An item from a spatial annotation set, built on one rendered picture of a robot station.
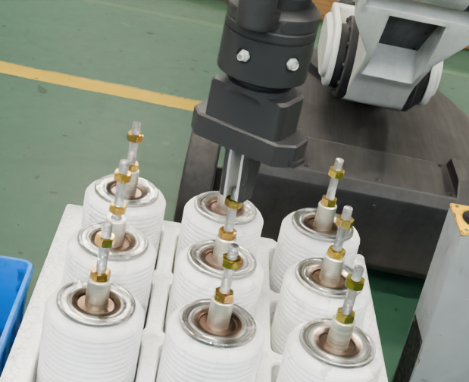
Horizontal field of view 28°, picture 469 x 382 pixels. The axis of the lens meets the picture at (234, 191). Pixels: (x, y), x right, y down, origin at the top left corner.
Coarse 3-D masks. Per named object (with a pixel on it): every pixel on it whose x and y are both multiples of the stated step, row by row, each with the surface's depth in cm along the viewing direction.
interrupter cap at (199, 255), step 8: (208, 240) 105; (192, 248) 103; (200, 248) 103; (208, 248) 103; (240, 248) 104; (192, 256) 101; (200, 256) 102; (208, 256) 102; (240, 256) 103; (248, 256) 103; (192, 264) 100; (200, 264) 100; (208, 264) 101; (248, 264) 102; (256, 264) 102; (200, 272) 99; (208, 272) 99; (216, 272) 99; (240, 272) 100; (248, 272) 100
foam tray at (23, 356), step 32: (64, 224) 116; (64, 256) 110; (160, 256) 114; (256, 256) 118; (160, 288) 108; (32, 320) 98; (160, 320) 103; (256, 320) 106; (32, 352) 94; (160, 352) 99
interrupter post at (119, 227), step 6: (108, 216) 100; (114, 222) 99; (120, 222) 99; (126, 222) 100; (114, 228) 99; (120, 228) 100; (114, 234) 100; (120, 234) 100; (120, 240) 100; (114, 246) 100
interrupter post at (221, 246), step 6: (216, 240) 101; (222, 240) 100; (228, 240) 100; (234, 240) 100; (216, 246) 101; (222, 246) 100; (228, 246) 100; (216, 252) 101; (222, 252) 100; (216, 258) 101; (216, 264) 101
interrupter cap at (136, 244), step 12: (84, 228) 102; (96, 228) 103; (132, 228) 104; (84, 240) 100; (132, 240) 102; (144, 240) 102; (96, 252) 98; (120, 252) 99; (132, 252) 100; (144, 252) 100
